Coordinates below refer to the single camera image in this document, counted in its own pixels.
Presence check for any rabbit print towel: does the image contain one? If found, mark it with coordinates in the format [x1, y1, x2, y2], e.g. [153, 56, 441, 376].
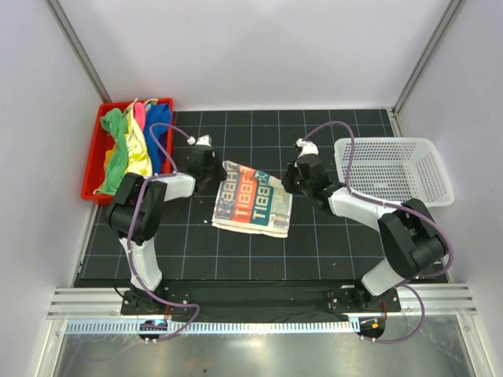
[211, 161, 293, 238]

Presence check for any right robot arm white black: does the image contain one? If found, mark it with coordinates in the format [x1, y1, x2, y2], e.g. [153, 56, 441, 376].
[281, 153, 450, 311]

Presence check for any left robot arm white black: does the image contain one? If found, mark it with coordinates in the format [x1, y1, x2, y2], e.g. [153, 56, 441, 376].
[106, 135, 227, 314]

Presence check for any black grid mat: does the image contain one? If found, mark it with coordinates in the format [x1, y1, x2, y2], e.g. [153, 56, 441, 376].
[74, 108, 449, 282]

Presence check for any yellow towel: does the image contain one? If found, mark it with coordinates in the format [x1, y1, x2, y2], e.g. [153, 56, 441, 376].
[99, 101, 153, 195]

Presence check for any blue towel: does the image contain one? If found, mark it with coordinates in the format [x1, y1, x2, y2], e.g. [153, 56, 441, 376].
[143, 103, 171, 174]

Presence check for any white perforated plastic basket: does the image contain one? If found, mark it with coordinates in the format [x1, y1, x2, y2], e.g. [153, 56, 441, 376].
[334, 137, 455, 208]

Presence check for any green towel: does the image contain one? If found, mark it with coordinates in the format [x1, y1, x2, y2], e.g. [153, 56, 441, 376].
[100, 108, 130, 196]

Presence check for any red plastic bin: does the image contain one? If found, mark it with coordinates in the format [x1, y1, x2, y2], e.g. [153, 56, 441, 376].
[81, 98, 174, 206]

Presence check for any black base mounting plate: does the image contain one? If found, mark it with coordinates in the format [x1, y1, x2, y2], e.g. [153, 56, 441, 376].
[120, 280, 401, 324]

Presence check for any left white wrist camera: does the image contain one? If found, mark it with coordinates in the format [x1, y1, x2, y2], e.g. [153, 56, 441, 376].
[187, 134, 212, 148]

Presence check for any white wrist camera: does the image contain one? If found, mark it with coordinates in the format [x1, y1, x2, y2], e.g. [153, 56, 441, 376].
[295, 138, 319, 158]
[187, 134, 212, 148]

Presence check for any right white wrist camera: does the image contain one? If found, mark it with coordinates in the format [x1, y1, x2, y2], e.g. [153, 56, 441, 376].
[295, 138, 319, 158]

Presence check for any slotted white cable duct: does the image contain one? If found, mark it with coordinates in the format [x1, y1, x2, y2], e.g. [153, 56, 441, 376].
[64, 318, 360, 336]

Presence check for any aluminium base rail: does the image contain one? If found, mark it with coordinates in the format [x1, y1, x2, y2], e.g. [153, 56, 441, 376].
[46, 284, 477, 320]

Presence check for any left aluminium frame post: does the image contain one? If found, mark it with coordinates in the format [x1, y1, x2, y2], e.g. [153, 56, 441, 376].
[46, 0, 112, 103]

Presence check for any aluminium frame post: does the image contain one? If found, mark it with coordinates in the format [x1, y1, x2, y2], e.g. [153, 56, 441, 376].
[392, 0, 465, 118]
[46, 0, 112, 103]

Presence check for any right aluminium frame post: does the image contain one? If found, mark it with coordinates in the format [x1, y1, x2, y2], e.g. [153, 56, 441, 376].
[392, 0, 465, 118]

